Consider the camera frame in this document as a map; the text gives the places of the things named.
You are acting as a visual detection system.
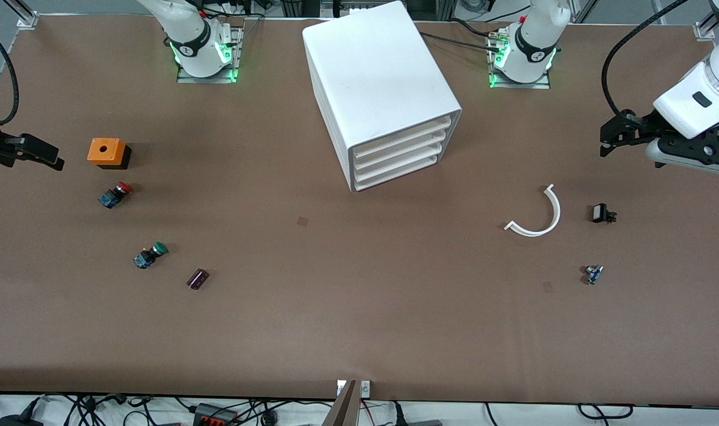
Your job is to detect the white plastic drawer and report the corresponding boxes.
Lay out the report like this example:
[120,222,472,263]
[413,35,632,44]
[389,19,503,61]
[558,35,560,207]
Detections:
[355,153,441,192]
[354,141,445,182]
[351,115,454,159]
[353,128,449,171]

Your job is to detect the red push button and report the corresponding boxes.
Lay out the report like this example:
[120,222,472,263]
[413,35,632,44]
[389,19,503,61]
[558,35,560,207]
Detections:
[98,182,133,209]

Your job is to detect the green push button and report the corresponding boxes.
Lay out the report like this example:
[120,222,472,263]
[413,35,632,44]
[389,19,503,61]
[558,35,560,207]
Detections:
[133,241,169,270]

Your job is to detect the white drawer cabinet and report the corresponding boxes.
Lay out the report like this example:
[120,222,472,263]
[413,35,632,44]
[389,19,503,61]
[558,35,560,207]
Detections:
[302,0,462,193]

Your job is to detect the orange box with hole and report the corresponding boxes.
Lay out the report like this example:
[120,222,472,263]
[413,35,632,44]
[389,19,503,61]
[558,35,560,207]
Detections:
[87,138,132,170]

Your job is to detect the white curved plastic strip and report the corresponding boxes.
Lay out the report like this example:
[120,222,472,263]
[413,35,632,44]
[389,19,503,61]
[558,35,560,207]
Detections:
[504,183,562,238]

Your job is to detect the black orange power strip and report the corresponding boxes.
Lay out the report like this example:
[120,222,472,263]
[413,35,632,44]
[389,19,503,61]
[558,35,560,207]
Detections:
[193,403,239,426]

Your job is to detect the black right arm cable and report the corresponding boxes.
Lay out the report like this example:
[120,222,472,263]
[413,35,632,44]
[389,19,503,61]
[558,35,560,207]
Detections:
[0,18,21,127]

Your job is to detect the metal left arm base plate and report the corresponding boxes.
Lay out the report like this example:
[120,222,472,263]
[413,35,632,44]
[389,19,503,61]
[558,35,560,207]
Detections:
[488,30,553,90]

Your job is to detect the aluminium frame corner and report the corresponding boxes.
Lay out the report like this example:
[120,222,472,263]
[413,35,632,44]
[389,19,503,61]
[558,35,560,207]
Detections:
[693,0,719,42]
[5,0,40,30]

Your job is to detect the black base power cable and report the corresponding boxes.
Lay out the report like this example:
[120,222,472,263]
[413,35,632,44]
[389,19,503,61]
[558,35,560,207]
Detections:
[420,31,507,53]

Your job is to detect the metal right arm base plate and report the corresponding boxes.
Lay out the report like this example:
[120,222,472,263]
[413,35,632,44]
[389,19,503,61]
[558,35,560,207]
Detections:
[176,26,245,84]

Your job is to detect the black looped floor cable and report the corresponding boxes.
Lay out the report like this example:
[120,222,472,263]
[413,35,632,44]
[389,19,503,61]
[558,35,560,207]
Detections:
[577,403,636,421]

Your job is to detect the brown wooden post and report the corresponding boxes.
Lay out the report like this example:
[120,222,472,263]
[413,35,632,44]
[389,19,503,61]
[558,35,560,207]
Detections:
[322,380,361,426]

